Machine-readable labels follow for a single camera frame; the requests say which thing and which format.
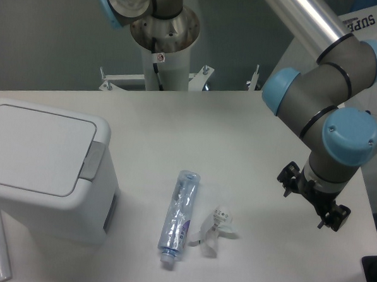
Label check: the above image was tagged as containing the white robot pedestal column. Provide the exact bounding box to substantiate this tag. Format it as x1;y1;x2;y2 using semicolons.
130;6;200;91

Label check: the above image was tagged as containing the black pedestal cable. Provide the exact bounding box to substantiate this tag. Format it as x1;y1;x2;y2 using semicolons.
149;37;167;91

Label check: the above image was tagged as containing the black device at edge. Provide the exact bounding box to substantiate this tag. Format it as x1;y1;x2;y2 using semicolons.
361;256;377;282

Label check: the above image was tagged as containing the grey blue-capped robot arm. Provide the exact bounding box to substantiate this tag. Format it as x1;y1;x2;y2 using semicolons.
99;0;377;231

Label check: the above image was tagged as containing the crushed clear plastic bottle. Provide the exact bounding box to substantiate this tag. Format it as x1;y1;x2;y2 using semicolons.
158;170;201;270

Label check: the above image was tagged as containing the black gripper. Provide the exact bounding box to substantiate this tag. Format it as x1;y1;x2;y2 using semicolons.
277;162;351;232

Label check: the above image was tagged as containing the crumpled clear plastic wrapper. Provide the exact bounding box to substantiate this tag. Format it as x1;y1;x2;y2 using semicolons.
188;205;239;259

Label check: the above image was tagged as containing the white push-top trash can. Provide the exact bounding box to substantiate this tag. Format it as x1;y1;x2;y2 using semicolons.
0;98;119;244

